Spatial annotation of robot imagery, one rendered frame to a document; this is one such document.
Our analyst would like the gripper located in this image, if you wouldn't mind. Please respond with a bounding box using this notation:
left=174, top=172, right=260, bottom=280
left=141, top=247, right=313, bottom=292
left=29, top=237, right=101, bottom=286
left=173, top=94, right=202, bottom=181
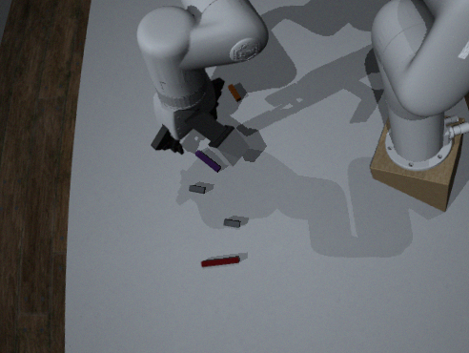
left=151, top=73, right=225, bottom=155

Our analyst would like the orange rod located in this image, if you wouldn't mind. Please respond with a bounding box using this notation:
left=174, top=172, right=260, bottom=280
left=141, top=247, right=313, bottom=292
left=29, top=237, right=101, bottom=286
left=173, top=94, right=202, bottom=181
left=228, top=84, right=241, bottom=102

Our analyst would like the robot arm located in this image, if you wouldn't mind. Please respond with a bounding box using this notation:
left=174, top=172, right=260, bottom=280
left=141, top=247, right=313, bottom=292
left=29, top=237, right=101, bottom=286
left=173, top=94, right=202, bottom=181
left=137, top=0, right=469, bottom=171

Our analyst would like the grey rectangular bar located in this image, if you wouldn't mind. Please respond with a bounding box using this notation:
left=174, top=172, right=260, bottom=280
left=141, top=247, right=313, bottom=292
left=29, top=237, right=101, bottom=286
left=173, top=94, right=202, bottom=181
left=223, top=219, right=239, bottom=228
left=189, top=185, right=205, bottom=194

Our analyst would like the purple rod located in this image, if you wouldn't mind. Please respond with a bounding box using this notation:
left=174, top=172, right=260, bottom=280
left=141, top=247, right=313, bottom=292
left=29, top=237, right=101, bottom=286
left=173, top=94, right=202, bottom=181
left=195, top=150, right=220, bottom=173

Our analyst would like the dark red rod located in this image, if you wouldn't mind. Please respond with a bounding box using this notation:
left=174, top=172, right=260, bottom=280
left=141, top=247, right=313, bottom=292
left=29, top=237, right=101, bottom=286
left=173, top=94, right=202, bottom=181
left=201, top=258, right=239, bottom=267

